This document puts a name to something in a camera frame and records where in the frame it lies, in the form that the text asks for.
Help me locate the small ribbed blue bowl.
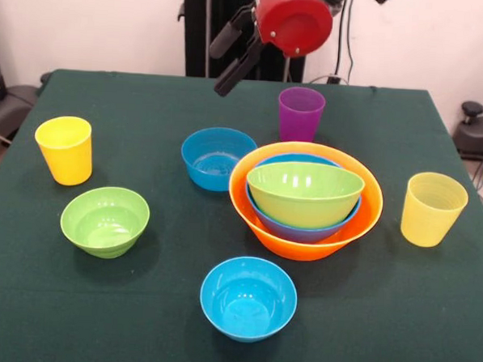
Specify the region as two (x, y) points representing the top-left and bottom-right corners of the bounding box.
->
(179, 126), (260, 194)

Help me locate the black wall cable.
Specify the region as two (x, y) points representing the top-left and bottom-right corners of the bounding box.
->
(333, 0), (359, 85)

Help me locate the small cyan bowl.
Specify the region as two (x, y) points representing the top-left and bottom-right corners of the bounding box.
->
(197, 253), (301, 346)

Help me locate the large orange bowl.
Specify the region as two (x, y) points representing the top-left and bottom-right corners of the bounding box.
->
(224, 138), (388, 266)

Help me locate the large green bowl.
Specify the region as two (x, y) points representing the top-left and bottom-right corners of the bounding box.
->
(244, 159), (367, 232)

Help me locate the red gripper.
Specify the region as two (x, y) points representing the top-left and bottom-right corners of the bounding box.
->
(206, 0), (335, 102)

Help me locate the dark grey base foot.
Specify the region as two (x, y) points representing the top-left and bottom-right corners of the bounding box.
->
(0, 83), (41, 147)
(451, 100), (483, 162)

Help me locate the large blue bowl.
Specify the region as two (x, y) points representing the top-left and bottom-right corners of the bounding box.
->
(242, 150), (364, 247)

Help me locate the translucent yellow-green cup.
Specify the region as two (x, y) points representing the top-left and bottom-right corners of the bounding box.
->
(399, 170), (470, 250)

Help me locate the small green bowl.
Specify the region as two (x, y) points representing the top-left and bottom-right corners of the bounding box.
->
(57, 184), (152, 262)

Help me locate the opaque yellow cup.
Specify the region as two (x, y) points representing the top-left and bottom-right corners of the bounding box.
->
(32, 114), (95, 188)

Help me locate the dark green tablecloth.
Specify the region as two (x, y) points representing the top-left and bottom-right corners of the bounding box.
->
(0, 66), (483, 362)

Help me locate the purple cup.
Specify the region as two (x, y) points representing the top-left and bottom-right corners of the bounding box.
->
(276, 85), (328, 145)

